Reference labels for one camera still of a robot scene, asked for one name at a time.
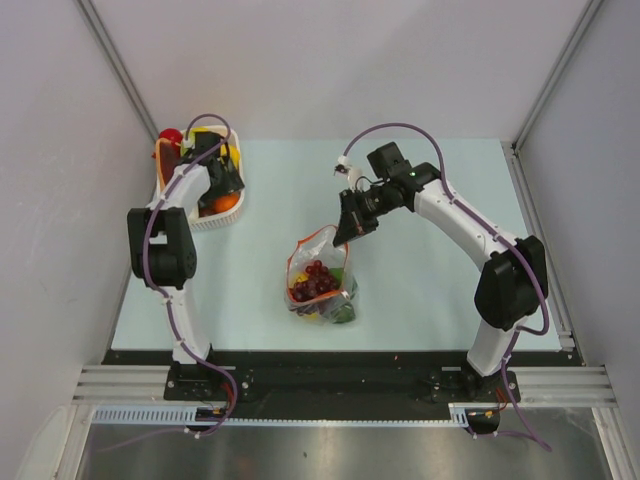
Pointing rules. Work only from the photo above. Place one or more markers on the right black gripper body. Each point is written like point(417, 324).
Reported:
point(373, 203)

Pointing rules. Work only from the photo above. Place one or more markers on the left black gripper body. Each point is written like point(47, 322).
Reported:
point(229, 181)

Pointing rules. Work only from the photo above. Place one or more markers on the orange fruit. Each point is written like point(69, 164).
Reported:
point(225, 203)

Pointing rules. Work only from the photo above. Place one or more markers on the dark grape bunch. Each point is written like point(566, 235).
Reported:
point(314, 293)

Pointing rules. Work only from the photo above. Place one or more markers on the clear orange zip bag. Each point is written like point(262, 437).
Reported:
point(319, 246)

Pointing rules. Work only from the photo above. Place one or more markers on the yellow bell pepper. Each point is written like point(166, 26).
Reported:
point(299, 279)

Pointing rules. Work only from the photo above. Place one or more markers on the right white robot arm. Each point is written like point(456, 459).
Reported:
point(513, 282)

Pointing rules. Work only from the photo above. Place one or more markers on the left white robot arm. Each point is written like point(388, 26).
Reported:
point(199, 186)

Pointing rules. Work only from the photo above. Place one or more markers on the yellow banana bunch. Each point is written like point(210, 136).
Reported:
point(233, 153)

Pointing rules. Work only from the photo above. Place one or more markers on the white plastic basket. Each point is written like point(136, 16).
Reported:
point(203, 217)

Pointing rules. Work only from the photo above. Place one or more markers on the orange sliced papaya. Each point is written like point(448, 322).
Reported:
point(167, 158)

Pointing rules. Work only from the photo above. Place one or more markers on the red bell pepper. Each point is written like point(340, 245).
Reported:
point(173, 135)

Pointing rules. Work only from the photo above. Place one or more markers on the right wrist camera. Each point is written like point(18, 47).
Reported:
point(351, 173)

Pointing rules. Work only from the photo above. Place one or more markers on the right aluminium post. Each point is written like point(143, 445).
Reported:
point(559, 68)

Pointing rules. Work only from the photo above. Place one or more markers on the aluminium post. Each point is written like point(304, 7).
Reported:
point(108, 48)
point(559, 68)

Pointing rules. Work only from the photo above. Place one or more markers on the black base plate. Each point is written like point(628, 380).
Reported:
point(395, 384)

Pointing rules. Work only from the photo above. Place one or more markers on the left aluminium post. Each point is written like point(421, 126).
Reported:
point(108, 48)

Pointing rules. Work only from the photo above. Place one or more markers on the aluminium front rail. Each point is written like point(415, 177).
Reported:
point(540, 386)

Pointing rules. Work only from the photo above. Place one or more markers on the white cable duct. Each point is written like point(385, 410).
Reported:
point(446, 416)

